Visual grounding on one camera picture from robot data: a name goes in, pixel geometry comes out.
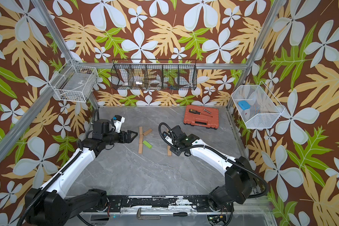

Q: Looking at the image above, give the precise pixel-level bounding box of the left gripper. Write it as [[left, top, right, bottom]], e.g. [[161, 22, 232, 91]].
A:
[[104, 129, 138, 146]]

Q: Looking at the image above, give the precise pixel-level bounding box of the wooden block number 70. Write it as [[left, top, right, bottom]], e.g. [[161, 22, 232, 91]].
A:
[[138, 134, 144, 144]]

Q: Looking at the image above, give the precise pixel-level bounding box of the wooden block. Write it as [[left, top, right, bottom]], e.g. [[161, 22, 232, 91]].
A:
[[167, 146, 172, 156]]

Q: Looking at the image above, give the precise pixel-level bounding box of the wooden block diagonal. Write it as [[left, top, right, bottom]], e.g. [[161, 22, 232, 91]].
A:
[[143, 129, 153, 136]]

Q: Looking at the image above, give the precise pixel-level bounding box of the green block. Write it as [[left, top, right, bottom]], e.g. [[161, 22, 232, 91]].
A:
[[143, 140, 153, 149]]

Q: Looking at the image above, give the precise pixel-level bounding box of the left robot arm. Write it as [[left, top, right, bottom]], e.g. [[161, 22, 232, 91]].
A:
[[17, 110, 138, 226]]

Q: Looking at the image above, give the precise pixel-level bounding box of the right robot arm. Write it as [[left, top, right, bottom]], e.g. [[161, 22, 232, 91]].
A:
[[158, 122, 269, 211]]

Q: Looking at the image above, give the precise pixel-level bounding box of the screwdriver in case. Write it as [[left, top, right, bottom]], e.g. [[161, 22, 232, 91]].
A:
[[188, 109, 212, 117]]

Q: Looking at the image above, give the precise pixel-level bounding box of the red tool case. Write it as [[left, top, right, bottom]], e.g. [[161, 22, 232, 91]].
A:
[[183, 105, 219, 130]]

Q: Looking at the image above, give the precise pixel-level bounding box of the blue object in basket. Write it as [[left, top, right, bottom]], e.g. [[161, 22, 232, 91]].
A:
[[238, 100, 251, 110]]

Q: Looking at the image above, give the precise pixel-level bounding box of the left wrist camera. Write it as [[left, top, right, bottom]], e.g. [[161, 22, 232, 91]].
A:
[[113, 115, 125, 133]]

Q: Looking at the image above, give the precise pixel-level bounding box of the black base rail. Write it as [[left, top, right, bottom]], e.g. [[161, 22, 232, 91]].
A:
[[107, 194, 215, 213]]

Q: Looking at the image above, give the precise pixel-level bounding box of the black wire basket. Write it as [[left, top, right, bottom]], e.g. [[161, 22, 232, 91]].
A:
[[109, 59, 198, 90]]

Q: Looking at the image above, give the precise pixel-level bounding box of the white wire basket left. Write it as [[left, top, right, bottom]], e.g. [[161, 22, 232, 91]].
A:
[[50, 60, 98, 103]]

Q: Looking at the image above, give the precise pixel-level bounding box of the white wire basket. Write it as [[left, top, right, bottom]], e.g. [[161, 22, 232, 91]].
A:
[[50, 60, 98, 103], [231, 82, 285, 130]]

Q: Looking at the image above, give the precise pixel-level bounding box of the white wire basket right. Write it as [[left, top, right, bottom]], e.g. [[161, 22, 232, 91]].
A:
[[231, 82, 285, 130]]

